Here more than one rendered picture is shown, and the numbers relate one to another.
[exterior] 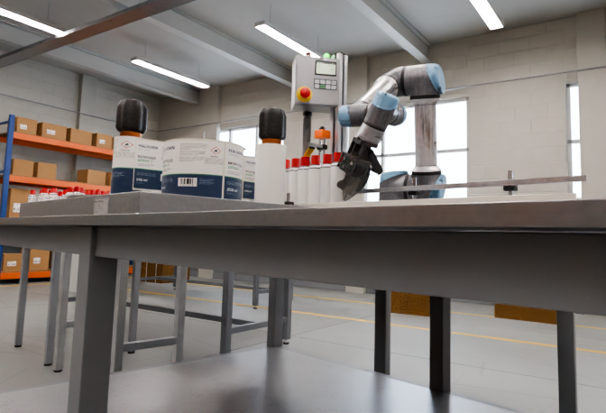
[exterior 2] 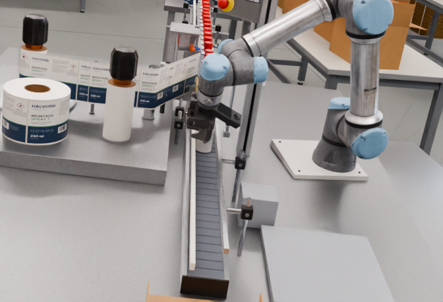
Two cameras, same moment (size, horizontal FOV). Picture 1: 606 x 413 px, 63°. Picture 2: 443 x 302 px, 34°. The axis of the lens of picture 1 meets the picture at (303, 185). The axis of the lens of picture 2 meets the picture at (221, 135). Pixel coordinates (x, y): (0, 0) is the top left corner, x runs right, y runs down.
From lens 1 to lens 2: 182 cm
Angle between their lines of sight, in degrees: 47
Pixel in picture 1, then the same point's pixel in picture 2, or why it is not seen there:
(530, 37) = not seen: outside the picture
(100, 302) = not seen: outside the picture
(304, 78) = not seen: outside the picture
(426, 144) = (354, 90)
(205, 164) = (13, 115)
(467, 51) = not seen: outside the picture
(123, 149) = (22, 59)
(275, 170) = (113, 110)
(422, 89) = (349, 25)
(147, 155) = (39, 66)
